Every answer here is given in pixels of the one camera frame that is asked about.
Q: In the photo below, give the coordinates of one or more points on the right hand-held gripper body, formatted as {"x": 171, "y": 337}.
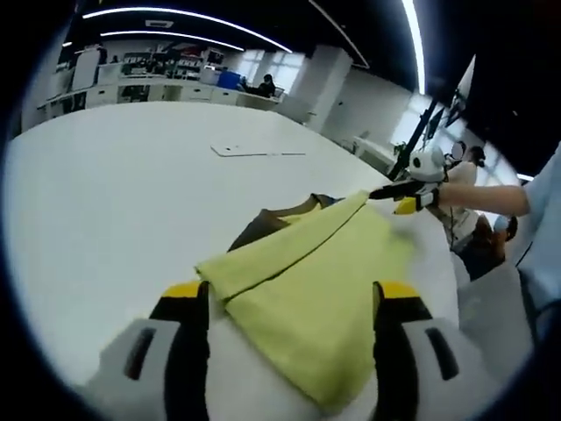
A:
{"x": 428, "y": 169}

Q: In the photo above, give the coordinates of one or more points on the white upright board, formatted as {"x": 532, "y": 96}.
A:
{"x": 84, "y": 70}

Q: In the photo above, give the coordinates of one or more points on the person's light blue shirt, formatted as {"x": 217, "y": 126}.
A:
{"x": 545, "y": 219}

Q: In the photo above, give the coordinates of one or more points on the ceiling air vent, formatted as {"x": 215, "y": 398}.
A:
{"x": 160, "y": 24}

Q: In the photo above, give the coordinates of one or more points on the white flat table strip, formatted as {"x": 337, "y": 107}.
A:
{"x": 258, "y": 151}

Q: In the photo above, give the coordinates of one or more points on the long curved ceiling light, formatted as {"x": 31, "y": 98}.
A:
{"x": 188, "y": 22}
{"x": 175, "y": 36}

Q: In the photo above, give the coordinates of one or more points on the yellow garment with dark sleeves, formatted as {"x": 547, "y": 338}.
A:
{"x": 307, "y": 298}

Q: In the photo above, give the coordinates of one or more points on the white square pillar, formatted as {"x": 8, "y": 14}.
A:
{"x": 328, "y": 87}

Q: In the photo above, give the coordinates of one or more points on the long white cabinet counter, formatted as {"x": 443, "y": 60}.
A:
{"x": 175, "y": 92}

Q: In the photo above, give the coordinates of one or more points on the person's right hand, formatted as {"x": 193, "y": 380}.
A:
{"x": 448, "y": 194}

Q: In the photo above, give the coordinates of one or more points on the straight ceiling light strip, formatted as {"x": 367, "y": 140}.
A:
{"x": 415, "y": 44}

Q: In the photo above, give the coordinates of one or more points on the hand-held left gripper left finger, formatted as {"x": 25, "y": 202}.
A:
{"x": 136, "y": 368}

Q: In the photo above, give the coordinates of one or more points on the blue storage bin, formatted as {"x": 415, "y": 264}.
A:
{"x": 229, "y": 80}

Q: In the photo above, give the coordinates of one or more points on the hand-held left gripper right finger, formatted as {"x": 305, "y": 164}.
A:
{"x": 421, "y": 368}

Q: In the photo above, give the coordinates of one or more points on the black monitor stand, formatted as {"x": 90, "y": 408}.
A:
{"x": 416, "y": 131}

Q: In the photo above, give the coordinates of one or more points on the person's grey trousers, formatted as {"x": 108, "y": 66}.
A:
{"x": 495, "y": 333}

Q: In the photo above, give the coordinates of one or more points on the background storage shelf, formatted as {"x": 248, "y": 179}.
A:
{"x": 175, "y": 63}

